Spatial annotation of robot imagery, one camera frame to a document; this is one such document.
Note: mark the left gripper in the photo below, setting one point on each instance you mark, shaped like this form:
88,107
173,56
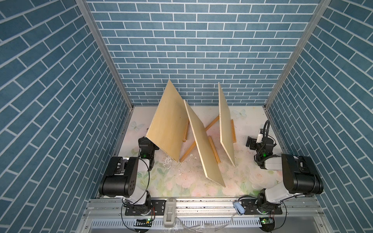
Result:
140,139

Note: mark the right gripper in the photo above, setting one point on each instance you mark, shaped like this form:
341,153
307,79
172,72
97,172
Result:
253,142

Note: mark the wooden canvas board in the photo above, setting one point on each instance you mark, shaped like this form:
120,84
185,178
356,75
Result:
226,139
209,163
169,123

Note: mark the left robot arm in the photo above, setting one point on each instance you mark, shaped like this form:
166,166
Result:
120,178

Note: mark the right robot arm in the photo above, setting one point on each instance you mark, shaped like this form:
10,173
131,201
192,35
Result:
299,174

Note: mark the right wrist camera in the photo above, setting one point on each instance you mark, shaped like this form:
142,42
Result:
260,136

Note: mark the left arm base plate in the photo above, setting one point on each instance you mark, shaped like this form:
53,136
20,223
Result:
158,205

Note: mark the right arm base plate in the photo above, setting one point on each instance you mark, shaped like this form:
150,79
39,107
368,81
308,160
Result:
255,207

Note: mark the grey rail handle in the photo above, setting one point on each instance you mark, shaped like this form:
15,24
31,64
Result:
169,213

